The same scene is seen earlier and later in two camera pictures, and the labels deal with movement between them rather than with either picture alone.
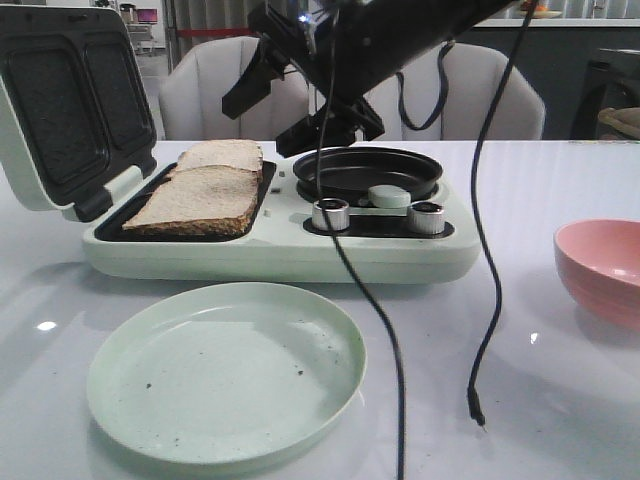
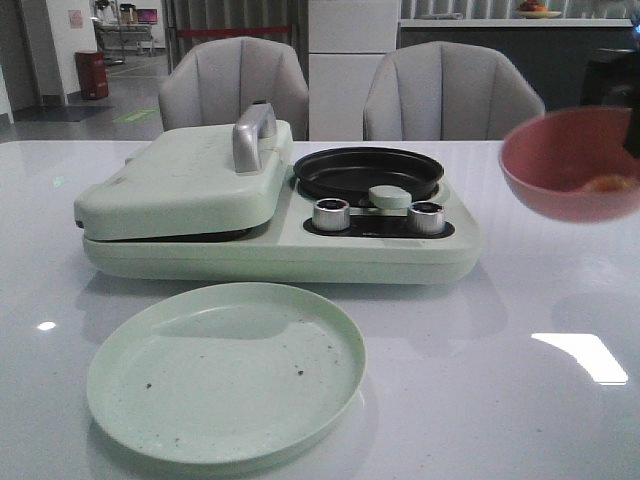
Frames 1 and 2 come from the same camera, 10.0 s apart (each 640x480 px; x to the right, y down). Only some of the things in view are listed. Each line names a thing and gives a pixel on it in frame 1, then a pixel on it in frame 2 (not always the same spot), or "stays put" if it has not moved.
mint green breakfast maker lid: [77, 113] → [198, 180]
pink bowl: [599, 261] → [572, 165]
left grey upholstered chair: [191, 94] stays put
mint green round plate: [226, 373] stays put
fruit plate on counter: [539, 12] stays put
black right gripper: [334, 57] → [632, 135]
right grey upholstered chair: [473, 77] stays put
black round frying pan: [350, 172] stays put
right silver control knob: [426, 217] stays put
